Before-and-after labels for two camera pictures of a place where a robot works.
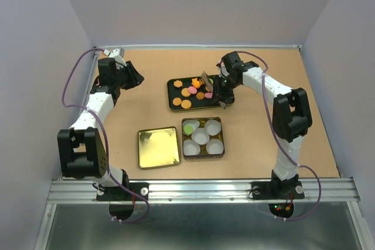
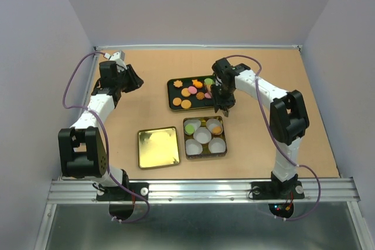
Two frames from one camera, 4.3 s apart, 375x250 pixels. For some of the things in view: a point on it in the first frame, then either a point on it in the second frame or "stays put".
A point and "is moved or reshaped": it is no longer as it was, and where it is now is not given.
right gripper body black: x=227 y=85 stays put
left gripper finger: x=135 y=75 stays put
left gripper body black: x=122 y=74 stays put
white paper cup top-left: x=189 y=126 stays put
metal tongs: x=210 y=86 is moved or reshaped
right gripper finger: x=226 y=99 to x=225 y=111
